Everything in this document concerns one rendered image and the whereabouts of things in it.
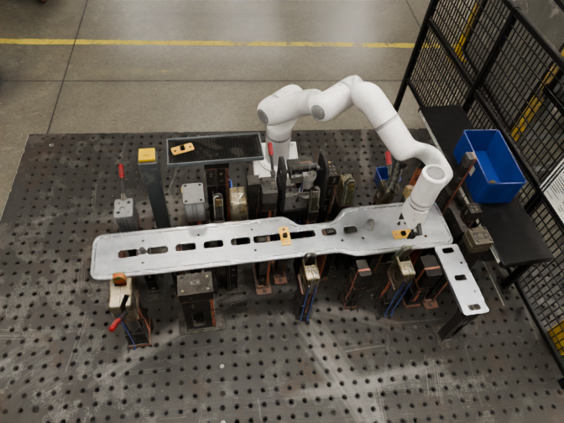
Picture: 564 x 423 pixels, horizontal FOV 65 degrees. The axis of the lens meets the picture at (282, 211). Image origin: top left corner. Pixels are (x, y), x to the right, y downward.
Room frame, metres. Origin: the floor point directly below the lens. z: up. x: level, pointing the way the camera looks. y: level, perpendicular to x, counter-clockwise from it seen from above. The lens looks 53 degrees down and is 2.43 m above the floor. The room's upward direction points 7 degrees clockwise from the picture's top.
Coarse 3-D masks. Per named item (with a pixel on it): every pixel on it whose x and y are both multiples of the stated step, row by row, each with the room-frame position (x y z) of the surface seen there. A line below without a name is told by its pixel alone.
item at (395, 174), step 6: (396, 162) 1.22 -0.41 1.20; (402, 162) 1.21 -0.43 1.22; (396, 168) 1.23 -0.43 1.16; (402, 168) 1.20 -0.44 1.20; (390, 174) 1.23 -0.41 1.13; (396, 174) 1.22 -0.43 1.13; (390, 180) 1.21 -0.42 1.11; (396, 180) 1.22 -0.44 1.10; (390, 186) 1.20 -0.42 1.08; (396, 186) 1.21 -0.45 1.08
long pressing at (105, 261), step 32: (224, 224) 0.97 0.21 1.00; (256, 224) 0.99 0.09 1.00; (288, 224) 1.01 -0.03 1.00; (320, 224) 1.03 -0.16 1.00; (352, 224) 1.05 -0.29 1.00; (384, 224) 1.07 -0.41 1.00; (96, 256) 0.76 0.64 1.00; (160, 256) 0.80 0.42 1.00; (192, 256) 0.81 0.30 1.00; (224, 256) 0.83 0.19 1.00; (256, 256) 0.85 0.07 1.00; (288, 256) 0.87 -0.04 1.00
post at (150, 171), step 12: (156, 156) 1.15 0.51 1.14; (144, 168) 1.10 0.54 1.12; (156, 168) 1.12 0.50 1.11; (144, 180) 1.10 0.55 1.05; (156, 180) 1.11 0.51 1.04; (156, 192) 1.12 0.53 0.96; (156, 204) 1.11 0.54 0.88; (156, 216) 1.11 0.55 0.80; (168, 216) 1.15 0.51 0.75; (156, 228) 1.10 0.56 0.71
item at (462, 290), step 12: (456, 252) 0.98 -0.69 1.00; (444, 264) 0.91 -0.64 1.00; (456, 264) 0.92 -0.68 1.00; (468, 276) 0.88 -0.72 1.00; (456, 288) 0.82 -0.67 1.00; (468, 288) 0.83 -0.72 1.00; (456, 300) 0.77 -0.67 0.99; (468, 300) 0.77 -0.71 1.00; (480, 300) 0.78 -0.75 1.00; (468, 312) 0.73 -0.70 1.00; (480, 312) 0.73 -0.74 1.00
